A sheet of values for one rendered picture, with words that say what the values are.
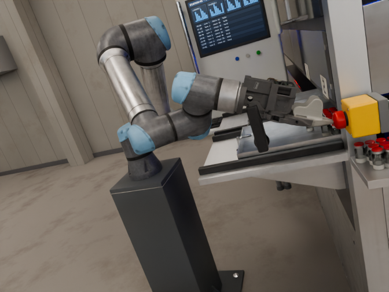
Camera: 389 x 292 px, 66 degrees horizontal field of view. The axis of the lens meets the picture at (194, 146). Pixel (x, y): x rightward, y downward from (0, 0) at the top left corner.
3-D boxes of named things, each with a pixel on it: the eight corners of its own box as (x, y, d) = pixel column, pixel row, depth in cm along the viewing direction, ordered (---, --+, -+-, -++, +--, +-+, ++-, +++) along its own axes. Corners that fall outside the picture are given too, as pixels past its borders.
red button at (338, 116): (350, 123, 67) (348, 106, 66) (355, 128, 63) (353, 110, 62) (332, 127, 68) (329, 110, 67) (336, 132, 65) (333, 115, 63)
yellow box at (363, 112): (378, 121, 67) (375, 91, 65) (391, 131, 61) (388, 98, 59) (342, 128, 69) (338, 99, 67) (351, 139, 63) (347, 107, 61)
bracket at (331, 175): (343, 183, 90) (337, 144, 86) (346, 188, 87) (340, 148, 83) (233, 200, 99) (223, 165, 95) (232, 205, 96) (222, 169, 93)
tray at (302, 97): (327, 93, 132) (326, 86, 131) (342, 108, 108) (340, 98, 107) (250, 111, 141) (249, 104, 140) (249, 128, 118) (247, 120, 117)
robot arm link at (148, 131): (80, 26, 92) (131, 139, 66) (114, 17, 95) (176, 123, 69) (91, 57, 102) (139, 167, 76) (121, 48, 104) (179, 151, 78)
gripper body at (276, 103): (301, 88, 61) (242, 78, 63) (289, 128, 64) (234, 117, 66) (296, 82, 68) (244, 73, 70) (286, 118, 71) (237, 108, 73)
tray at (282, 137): (342, 115, 101) (341, 105, 100) (367, 142, 77) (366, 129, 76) (244, 135, 111) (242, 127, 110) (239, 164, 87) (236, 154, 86)
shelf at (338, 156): (325, 95, 137) (325, 91, 136) (383, 154, 73) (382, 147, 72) (224, 119, 150) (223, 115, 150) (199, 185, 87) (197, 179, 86)
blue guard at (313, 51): (282, 51, 252) (278, 29, 247) (339, 103, 75) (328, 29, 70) (282, 51, 252) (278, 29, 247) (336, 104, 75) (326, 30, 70)
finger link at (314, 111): (343, 104, 61) (298, 96, 62) (334, 131, 63) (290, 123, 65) (340, 101, 64) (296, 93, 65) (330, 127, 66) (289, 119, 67)
